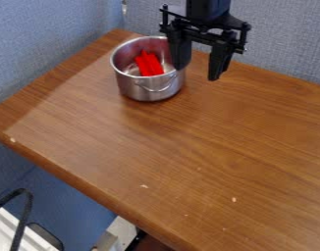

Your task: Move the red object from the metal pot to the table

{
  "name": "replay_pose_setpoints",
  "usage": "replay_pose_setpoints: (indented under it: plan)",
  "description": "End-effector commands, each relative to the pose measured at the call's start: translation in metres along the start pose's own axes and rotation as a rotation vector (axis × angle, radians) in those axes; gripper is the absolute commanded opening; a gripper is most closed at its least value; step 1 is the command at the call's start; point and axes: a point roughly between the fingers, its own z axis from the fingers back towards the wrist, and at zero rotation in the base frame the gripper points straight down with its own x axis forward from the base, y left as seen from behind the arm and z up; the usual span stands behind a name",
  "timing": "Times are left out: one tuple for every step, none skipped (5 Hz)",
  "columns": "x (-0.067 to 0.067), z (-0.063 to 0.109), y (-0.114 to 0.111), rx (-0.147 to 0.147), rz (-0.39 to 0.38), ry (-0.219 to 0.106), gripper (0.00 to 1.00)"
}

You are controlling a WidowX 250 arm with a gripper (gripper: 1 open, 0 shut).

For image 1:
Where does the white box with black edge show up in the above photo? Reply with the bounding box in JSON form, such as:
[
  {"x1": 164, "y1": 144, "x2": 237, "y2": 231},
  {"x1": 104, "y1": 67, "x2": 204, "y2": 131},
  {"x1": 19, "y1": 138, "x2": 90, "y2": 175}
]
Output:
[{"x1": 0, "y1": 199, "x2": 66, "y2": 251}]

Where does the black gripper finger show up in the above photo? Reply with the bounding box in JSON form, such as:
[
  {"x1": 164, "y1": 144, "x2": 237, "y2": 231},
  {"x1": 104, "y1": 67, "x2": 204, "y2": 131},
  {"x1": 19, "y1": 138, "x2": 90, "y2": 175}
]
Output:
[
  {"x1": 166, "y1": 29, "x2": 192, "y2": 71},
  {"x1": 209, "y1": 40, "x2": 233, "y2": 81}
]

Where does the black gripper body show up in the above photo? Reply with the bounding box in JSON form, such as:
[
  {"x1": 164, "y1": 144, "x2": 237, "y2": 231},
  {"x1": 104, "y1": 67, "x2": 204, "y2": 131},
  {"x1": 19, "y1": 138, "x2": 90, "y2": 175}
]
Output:
[{"x1": 160, "y1": 0, "x2": 252, "y2": 54}]

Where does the red object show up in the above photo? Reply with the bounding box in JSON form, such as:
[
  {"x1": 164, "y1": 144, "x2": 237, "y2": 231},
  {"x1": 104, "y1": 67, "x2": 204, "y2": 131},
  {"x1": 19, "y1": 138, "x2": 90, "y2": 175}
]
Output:
[{"x1": 134, "y1": 51, "x2": 164, "y2": 76}]

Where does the black cable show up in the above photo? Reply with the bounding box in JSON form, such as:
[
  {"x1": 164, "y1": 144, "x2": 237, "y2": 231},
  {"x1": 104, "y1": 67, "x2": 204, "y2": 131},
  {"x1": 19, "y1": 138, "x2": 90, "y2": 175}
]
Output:
[{"x1": 0, "y1": 187, "x2": 35, "y2": 251}]

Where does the white table frame part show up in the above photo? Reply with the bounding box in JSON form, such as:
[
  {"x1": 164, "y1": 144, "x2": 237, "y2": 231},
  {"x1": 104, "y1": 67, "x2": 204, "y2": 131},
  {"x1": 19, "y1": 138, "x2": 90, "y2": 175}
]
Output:
[{"x1": 91, "y1": 217, "x2": 138, "y2": 251}]

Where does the silver metal pot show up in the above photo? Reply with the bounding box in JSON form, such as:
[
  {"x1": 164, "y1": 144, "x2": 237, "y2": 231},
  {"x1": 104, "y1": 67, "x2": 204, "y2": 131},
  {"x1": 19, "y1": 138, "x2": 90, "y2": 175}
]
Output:
[{"x1": 110, "y1": 36, "x2": 185, "y2": 102}]

